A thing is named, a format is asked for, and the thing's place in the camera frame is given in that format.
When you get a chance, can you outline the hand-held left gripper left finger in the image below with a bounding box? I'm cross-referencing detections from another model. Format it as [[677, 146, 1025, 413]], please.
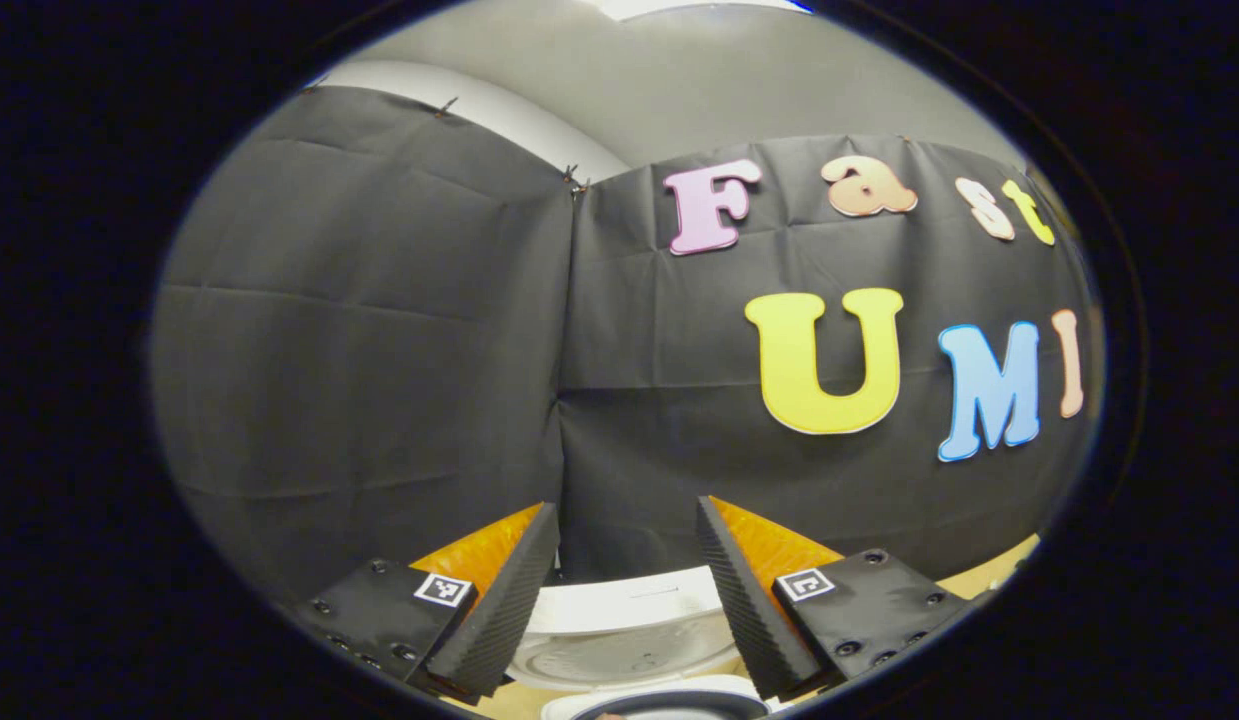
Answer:
[[294, 500, 561, 698]]

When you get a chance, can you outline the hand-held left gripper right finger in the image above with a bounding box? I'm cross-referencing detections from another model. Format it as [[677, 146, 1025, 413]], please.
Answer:
[[695, 494, 975, 701]]

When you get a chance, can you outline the white rice cooker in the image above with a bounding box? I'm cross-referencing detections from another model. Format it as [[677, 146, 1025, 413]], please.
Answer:
[[507, 566, 780, 720]]

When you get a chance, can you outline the ceiling light panel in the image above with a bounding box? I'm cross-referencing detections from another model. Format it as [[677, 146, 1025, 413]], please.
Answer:
[[589, 0, 815, 21]]

